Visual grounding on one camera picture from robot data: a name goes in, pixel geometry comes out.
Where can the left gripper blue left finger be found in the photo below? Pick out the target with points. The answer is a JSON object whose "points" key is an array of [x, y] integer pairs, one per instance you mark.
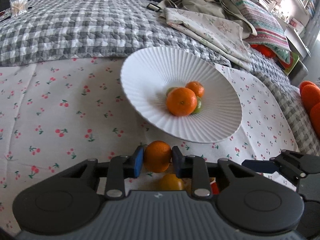
{"points": [[132, 166]]}

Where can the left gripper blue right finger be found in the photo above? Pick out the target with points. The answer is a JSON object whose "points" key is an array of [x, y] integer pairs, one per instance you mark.
{"points": [[181, 163]]}

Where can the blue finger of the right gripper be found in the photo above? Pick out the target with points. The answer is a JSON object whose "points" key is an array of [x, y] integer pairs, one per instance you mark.
{"points": [[261, 166]]}

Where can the small yellow orange fruit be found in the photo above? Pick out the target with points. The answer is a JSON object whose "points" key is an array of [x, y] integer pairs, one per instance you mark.
{"points": [[170, 182]]}

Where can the red tomato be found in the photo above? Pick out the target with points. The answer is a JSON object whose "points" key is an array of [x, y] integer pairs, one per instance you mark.
{"points": [[214, 187]]}

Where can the large orange mandarin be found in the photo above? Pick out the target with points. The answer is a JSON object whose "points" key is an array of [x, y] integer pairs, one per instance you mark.
{"points": [[181, 102]]}

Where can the green kiwi fruit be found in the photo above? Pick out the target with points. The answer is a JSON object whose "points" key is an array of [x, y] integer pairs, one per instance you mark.
{"points": [[198, 107]]}

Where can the small green lime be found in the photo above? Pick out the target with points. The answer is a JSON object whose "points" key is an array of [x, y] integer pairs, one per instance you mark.
{"points": [[169, 90]]}

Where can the orange fuzzy cushion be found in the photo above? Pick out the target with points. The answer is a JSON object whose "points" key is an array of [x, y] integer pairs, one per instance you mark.
{"points": [[310, 96]]}

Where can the cherry print tablecloth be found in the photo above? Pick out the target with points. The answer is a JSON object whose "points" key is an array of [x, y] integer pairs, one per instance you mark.
{"points": [[57, 114]]}

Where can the white ribbed plate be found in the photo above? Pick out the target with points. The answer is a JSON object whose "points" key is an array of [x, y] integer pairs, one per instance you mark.
{"points": [[147, 74]]}

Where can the green red book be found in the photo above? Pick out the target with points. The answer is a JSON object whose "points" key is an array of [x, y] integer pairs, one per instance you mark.
{"points": [[288, 67]]}

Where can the orange plush under pillow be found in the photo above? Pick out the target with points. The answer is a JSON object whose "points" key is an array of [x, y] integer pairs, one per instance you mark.
{"points": [[264, 50]]}

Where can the striped patterned pillow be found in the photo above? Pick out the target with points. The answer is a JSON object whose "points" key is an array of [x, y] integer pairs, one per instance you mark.
{"points": [[270, 32]]}

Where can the floral folded cloth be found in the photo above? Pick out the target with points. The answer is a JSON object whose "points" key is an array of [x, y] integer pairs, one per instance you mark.
{"points": [[220, 35]]}

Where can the beige canvas bag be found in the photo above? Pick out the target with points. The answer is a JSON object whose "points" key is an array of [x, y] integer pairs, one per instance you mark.
{"points": [[225, 9]]}

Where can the white bookshelf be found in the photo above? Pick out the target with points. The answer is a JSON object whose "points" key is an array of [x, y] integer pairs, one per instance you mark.
{"points": [[307, 13]]}

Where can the grey checkered quilt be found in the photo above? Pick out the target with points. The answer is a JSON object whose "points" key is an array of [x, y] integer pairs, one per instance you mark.
{"points": [[67, 29]]}

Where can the clear bag of swabs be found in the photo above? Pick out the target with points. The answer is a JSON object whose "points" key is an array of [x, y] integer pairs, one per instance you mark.
{"points": [[18, 7]]}

